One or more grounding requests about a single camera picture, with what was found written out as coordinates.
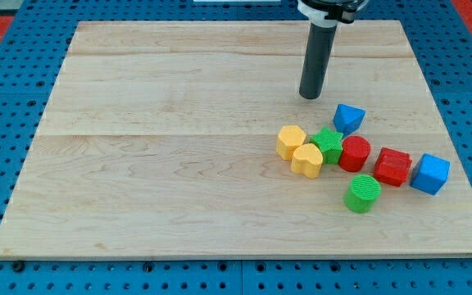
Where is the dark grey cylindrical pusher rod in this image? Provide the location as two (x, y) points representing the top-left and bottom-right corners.
(299, 24), (337, 99)

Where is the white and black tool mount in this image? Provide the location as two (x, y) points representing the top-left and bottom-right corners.
(297, 0), (369, 28)

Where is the blue cube block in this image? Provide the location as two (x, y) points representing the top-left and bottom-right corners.
(410, 153), (451, 196)

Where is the blue triangular prism block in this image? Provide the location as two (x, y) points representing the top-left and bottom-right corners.
(333, 104), (365, 137)

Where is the yellow hexagon block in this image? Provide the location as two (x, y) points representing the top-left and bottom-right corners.
(276, 125), (306, 160)

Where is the green star block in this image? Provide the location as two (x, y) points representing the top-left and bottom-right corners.
(310, 126), (343, 165)

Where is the red cylinder block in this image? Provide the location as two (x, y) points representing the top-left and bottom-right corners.
(338, 135), (371, 172)

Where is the yellow heart block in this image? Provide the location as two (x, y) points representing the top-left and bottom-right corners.
(290, 143), (324, 179)

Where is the red ridged block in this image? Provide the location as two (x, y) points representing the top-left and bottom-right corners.
(373, 147), (412, 187)

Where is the green cylinder block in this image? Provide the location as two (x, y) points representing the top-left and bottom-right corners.
(343, 175), (382, 213)

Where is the light wooden board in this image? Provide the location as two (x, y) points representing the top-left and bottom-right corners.
(0, 20), (472, 261)

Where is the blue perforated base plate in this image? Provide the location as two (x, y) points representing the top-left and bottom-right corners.
(0, 0), (472, 294)

